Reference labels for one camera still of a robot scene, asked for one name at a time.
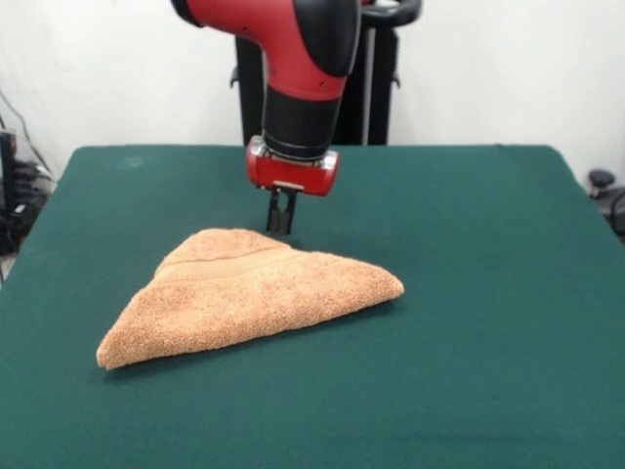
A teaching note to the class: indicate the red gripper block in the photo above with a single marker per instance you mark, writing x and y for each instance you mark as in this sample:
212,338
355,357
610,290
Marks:
293,175

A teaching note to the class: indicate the tan terry towel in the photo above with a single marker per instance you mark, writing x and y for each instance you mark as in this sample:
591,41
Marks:
254,298

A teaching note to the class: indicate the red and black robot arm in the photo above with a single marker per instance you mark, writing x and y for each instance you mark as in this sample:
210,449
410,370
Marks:
303,58

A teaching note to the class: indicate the dark green table cloth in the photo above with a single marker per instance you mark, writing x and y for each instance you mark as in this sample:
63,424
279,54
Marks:
312,415

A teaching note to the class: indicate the black box device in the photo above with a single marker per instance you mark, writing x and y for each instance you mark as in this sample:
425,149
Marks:
7,161

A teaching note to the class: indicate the black chair base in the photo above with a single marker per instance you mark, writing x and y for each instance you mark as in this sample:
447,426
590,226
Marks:
608,195

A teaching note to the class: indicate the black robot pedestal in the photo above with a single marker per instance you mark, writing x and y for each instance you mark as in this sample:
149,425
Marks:
386,98

